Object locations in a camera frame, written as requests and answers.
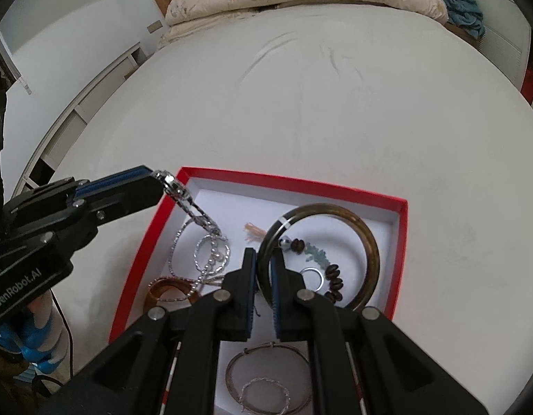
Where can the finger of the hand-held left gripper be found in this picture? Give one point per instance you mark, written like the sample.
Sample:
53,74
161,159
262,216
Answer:
124,201
113,180

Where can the amber bangle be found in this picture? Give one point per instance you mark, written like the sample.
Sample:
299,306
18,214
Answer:
163,289

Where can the twisted silver hoop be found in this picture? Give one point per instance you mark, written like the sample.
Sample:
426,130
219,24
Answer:
266,380
197,253

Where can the thin silver bangle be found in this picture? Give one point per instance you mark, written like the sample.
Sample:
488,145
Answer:
229,371

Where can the white wardrobe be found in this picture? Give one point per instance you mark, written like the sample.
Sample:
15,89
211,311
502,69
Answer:
504,47

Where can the wall socket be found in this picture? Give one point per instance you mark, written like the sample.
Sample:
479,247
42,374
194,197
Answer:
154,27

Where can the dark brown bangle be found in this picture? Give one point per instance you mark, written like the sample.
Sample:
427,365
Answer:
327,209

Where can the low white cabinet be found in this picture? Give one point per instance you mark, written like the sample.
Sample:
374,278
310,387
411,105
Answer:
76,112

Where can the blue crumpled cloth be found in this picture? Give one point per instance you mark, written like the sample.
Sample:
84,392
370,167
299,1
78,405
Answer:
461,6

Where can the red item beside wardrobe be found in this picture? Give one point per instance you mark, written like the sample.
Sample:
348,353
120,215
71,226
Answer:
528,82

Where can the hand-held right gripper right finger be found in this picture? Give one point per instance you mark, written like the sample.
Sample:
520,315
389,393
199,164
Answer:
276,302

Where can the person's left hand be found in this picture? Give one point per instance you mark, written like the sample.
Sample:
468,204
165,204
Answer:
33,337

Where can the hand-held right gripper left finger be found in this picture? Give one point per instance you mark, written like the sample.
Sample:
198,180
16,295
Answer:
250,307

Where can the red box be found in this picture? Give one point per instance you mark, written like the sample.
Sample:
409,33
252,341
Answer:
249,207

